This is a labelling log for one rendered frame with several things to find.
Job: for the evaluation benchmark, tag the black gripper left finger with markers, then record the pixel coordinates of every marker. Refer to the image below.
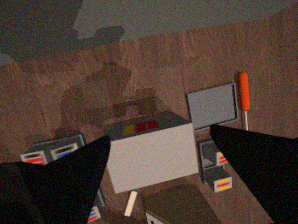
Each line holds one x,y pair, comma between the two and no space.
62,191

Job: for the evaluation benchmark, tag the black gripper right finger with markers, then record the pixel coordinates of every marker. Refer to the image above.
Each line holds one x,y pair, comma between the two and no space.
267,164

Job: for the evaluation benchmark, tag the orange-handled screwdriver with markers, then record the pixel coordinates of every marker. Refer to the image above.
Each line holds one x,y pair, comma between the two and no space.
244,94

